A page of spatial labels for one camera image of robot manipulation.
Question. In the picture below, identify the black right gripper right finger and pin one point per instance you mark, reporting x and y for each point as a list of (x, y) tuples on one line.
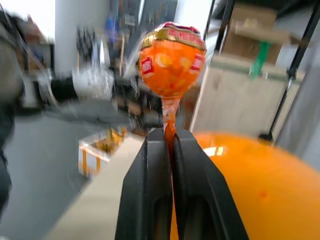
[(200, 195)]

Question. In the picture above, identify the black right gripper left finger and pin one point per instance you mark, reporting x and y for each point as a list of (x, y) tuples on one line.
[(145, 190)]

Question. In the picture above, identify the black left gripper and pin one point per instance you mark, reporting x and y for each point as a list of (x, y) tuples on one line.
[(135, 100)]

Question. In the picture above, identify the orange lollipop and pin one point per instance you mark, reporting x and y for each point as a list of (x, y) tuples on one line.
[(172, 60)]

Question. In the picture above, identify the white and orange box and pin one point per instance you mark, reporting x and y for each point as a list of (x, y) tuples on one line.
[(96, 155)]

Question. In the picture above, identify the orange plastic plate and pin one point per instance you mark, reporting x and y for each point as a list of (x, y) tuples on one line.
[(262, 190)]

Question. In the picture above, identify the light wooden crate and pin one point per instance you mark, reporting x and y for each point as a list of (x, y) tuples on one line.
[(240, 100)]

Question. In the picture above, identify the green plastic object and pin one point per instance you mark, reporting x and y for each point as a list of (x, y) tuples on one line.
[(260, 60)]

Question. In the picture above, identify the brown cardboard box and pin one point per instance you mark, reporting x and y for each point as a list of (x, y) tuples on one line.
[(252, 32)]

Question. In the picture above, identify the black tripod stand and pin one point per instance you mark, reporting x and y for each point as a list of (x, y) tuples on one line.
[(290, 75)]

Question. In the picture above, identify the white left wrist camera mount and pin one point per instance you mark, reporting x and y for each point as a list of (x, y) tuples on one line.
[(91, 85)]

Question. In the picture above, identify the black metal frame pole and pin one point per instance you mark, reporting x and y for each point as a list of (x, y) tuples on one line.
[(222, 25)]

